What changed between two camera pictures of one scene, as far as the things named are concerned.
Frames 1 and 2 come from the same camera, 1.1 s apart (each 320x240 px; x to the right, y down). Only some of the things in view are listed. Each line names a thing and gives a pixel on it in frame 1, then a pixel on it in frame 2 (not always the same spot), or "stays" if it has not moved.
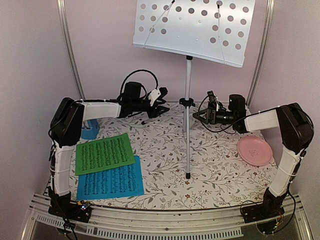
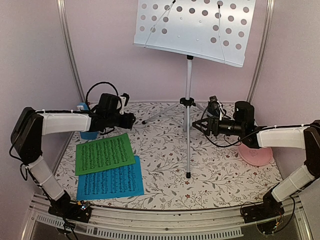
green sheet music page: (103, 154) stays
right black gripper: (211, 116) to (213, 123)
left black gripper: (156, 112) to (128, 122)
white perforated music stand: (218, 30) stays
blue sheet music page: (119, 181) stays
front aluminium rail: (114, 223) stays
